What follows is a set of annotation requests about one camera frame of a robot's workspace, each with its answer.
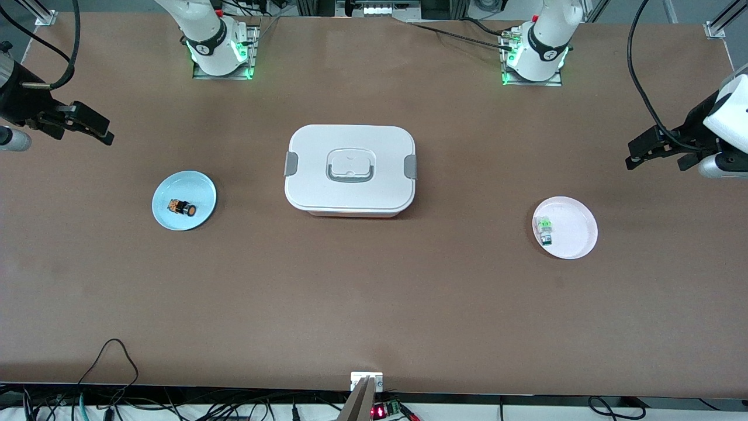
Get white lunch box grey clips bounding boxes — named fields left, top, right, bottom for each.
left=284, top=124, right=418, bottom=218

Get pale pink round plate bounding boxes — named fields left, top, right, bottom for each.
left=532, top=196, right=598, bottom=260

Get light blue round plate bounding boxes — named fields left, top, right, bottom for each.
left=152, top=170, right=217, bottom=231

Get black rack device white lights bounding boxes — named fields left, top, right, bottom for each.
left=335, top=0, right=423, bottom=19

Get electronics board red display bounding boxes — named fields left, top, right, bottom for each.
left=370, top=399, right=421, bottom=421

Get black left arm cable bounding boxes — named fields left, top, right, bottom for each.
left=626, top=0, right=699, bottom=154

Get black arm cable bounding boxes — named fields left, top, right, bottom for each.
left=0, top=0, right=81, bottom=90
left=626, top=0, right=699, bottom=154

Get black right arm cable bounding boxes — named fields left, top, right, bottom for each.
left=0, top=0, right=81, bottom=90

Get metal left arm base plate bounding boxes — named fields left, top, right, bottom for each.
left=501, top=28, right=563, bottom=88

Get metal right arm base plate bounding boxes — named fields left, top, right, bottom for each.
left=192, top=18, right=261, bottom=81

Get black cable on table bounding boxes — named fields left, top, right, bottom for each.
left=406, top=20, right=516, bottom=51

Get thin black looped cable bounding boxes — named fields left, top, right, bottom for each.
left=75, top=338, right=140, bottom=405

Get black coiled floor cable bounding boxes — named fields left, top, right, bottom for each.
left=587, top=396, right=647, bottom=421

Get white table edge bracket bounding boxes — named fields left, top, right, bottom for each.
left=351, top=372, right=384, bottom=392

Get aluminium camera mount bar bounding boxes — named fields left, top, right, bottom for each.
left=338, top=377, right=378, bottom=421

